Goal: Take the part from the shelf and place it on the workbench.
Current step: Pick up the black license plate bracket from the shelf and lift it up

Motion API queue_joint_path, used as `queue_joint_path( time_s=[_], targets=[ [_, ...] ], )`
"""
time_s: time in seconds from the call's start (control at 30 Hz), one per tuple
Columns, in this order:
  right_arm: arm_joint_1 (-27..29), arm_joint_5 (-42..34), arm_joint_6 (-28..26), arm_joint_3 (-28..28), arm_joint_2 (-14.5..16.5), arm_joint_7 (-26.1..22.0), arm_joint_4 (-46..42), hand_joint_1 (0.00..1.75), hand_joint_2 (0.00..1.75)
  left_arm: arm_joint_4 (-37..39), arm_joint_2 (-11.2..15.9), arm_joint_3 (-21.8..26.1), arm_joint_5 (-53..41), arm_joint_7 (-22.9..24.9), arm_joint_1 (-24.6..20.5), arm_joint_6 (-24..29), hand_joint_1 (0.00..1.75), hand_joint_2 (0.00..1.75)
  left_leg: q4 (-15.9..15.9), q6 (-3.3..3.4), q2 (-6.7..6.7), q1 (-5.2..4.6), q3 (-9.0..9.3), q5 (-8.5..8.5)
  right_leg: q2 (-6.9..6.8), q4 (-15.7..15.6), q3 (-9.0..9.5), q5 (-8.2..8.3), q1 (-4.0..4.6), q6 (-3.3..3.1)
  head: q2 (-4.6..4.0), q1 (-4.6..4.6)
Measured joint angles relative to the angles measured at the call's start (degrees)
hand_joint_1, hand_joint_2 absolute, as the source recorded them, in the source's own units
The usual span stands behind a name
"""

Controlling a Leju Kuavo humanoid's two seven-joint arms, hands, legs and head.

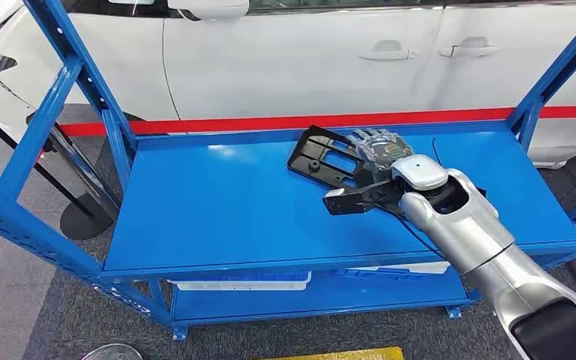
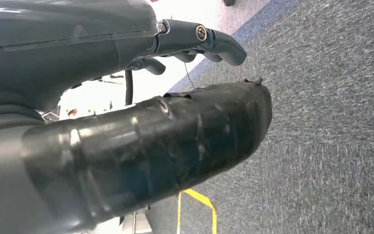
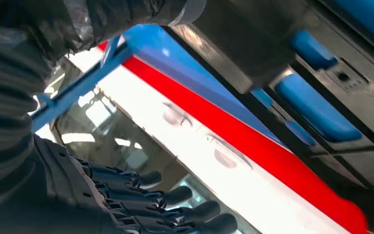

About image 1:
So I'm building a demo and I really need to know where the chrome stanchion post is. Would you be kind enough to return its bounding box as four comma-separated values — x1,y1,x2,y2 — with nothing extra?
25,112,121,220
79,343,144,360

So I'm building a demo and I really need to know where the black camera cable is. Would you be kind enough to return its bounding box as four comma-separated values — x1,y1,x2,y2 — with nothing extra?
364,196,453,262

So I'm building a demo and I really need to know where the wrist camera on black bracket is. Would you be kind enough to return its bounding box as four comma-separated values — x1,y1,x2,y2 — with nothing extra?
322,179,404,217

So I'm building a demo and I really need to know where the red barrier belt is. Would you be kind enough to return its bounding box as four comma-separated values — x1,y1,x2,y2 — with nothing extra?
56,105,576,137

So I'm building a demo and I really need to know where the long black plastic part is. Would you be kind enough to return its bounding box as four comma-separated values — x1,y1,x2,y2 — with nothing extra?
286,124,371,192

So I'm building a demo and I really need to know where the white car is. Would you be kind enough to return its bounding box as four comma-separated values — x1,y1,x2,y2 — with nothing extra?
0,0,576,170

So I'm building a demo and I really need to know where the yellow floor tape marking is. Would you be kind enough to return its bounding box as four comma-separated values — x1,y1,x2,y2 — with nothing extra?
260,346,404,360

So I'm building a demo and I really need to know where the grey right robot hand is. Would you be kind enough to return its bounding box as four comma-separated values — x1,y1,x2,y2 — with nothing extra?
346,127,415,186

